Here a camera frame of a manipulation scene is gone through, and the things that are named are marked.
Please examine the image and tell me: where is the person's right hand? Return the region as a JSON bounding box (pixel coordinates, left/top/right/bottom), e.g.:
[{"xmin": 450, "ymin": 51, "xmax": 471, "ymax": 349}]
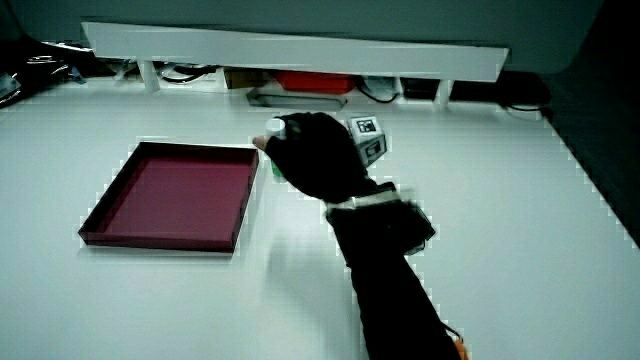
[{"xmin": 252, "ymin": 111, "xmax": 397, "ymax": 204}]

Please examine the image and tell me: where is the glue stick with white cap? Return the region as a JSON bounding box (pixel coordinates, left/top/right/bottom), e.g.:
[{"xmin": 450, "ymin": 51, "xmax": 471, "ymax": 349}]
[{"xmin": 264, "ymin": 118, "xmax": 288, "ymax": 182}]

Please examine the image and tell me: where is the person's right forearm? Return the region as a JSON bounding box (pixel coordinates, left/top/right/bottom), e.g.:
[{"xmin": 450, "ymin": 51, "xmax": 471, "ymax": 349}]
[{"xmin": 324, "ymin": 189, "xmax": 464, "ymax": 360}]

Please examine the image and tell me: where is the grey flat tray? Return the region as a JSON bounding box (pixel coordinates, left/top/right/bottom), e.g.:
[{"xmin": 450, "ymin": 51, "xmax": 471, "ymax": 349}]
[{"xmin": 246, "ymin": 88, "xmax": 349, "ymax": 113}]

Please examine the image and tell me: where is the red box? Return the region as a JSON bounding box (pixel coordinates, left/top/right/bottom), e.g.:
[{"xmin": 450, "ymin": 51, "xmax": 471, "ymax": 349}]
[{"xmin": 273, "ymin": 70, "xmax": 357, "ymax": 96}]

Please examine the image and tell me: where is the white small device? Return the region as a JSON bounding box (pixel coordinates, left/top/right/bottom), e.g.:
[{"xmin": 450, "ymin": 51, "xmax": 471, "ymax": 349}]
[{"xmin": 362, "ymin": 75, "xmax": 401, "ymax": 101}]

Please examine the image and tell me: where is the brown cardboard box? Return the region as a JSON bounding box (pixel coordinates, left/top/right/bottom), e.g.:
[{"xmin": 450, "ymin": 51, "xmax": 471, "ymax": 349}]
[{"xmin": 223, "ymin": 68, "xmax": 271, "ymax": 90}]

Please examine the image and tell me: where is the white desk shelf riser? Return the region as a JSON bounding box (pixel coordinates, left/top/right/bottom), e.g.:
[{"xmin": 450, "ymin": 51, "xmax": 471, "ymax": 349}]
[{"xmin": 81, "ymin": 20, "xmax": 510, "ymax": 107}]

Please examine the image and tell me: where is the black box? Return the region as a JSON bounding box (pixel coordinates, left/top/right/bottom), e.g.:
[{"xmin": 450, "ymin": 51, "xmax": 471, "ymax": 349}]
[{"xmin": 402, "ymin": 77, "xmax": 441, "ymax": 100}]

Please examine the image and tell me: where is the dark red shallow tray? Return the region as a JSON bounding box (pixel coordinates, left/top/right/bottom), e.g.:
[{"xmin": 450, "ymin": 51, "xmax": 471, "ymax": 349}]
[{"xmin": 77, "ymin": 141, "xmax": 260, "ymax": 254}]

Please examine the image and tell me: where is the black cable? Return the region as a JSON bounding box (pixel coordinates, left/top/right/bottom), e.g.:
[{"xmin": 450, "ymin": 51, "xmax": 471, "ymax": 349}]
[
  {"xmin": 499, "ymin": 101, "xmax": 547, "ymax": 114},
  {"xmin": 355, "ymin": 84, "xmax": 401, "ymax": 105},
  {"xmin": 159, "ymin": 64, "xmax": 217, "ymax": 84}
]

